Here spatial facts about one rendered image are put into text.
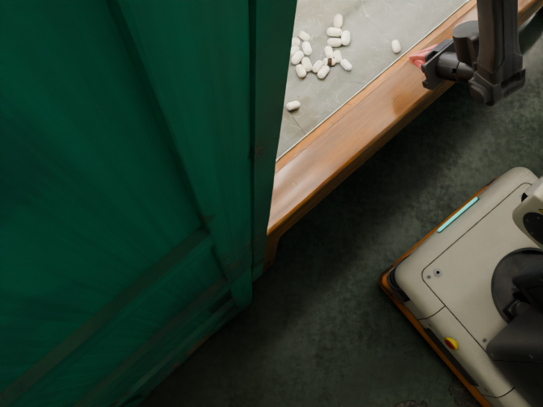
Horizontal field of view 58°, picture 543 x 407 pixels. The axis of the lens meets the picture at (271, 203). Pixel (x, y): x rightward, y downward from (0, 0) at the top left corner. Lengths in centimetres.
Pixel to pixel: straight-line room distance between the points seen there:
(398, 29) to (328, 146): 38
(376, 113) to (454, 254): 65
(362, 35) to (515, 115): 110
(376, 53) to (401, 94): 14
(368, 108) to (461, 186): 94
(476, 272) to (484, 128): 72
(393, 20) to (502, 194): 73
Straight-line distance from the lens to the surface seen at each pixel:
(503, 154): 219
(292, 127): 118
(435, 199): 201
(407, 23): 138
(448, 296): 165
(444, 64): 113
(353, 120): 118
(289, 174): 111
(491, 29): 94
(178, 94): 25
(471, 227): 172
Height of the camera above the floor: 181
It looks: 74 degrees down
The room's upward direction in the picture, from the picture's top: 7 degrees clockwise
